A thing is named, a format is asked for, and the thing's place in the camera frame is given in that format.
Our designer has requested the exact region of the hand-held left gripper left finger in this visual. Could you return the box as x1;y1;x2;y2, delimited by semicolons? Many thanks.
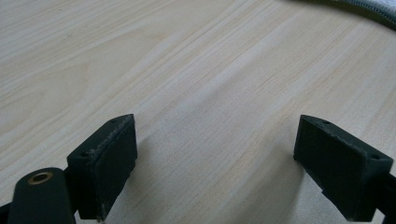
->
66;113;138;222

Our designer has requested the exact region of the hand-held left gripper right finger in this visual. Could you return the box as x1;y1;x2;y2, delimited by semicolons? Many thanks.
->
292;114;394;222

